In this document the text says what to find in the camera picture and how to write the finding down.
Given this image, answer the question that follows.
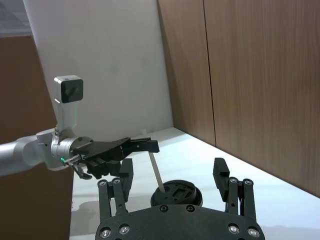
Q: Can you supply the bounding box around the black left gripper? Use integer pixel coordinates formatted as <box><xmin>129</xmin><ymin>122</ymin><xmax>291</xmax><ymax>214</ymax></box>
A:
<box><xmin>70</xmin><ymin>137</ymin><xmax>160</xmax><ymax>180</ymax></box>

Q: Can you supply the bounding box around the cup with black lid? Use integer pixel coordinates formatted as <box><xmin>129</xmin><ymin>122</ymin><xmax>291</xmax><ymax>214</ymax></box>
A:
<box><xmin>149</xmin><ymin>180</ymin><xmax>204</xmax><ymax>208</ymax></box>

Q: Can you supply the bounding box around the white board panel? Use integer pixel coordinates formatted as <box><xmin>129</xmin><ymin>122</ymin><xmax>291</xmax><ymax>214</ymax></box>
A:
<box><xmin>22</xmin><ymin>0</ymin><xmax>175</xmax><ymax>141</ymax></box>

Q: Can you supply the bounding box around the thin dark gripper cable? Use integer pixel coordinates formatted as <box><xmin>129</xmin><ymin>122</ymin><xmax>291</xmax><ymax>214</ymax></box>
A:
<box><xmin>62</xmin><ymin>155</ymin><xmax>94</xmax><ymax>180</ymax></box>

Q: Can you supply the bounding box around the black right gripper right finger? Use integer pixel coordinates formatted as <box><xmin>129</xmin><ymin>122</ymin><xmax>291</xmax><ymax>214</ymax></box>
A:
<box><xmin>212</xmin><ymin>157</ymin><xmax>257</xmax><ymax>221</ymax></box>

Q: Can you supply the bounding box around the white drinking straw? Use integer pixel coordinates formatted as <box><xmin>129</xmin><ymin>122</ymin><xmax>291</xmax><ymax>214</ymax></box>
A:
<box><xmin>148</xmin><ymin>152</ymin><xmax>166</xmax><ymax>194</ymax></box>

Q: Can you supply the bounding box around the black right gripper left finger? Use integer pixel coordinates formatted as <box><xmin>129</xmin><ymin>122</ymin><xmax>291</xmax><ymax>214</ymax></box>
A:
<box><xmin>97</xmin><ymin>158</ymin><xmax>134</xmax><ymax>219</ymax></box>

